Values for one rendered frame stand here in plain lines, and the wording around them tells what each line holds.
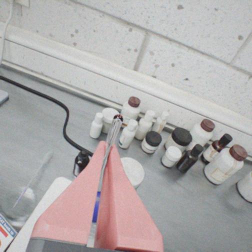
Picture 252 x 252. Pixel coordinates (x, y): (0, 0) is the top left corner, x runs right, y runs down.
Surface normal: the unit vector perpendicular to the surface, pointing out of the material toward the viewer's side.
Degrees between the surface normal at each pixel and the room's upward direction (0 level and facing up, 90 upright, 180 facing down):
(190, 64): 90
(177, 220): 0
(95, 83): 90
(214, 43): 90
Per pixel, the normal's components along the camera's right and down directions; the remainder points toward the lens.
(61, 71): -0.23, 0.64
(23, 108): 0.28, -0.68
